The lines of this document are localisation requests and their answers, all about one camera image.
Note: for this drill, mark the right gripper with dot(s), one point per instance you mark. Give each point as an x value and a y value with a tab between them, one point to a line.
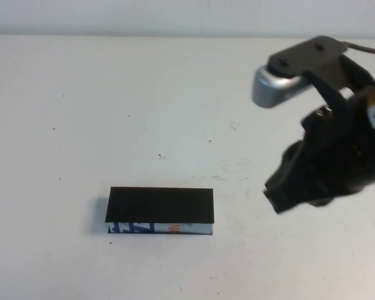
347	150

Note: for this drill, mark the right camera mount bracket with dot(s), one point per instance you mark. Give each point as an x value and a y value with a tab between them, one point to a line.
356	72

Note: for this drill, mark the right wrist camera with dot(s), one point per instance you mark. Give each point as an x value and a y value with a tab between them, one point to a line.
275	87

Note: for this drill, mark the black printed glasses case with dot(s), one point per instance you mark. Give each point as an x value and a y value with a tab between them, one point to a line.
159	203

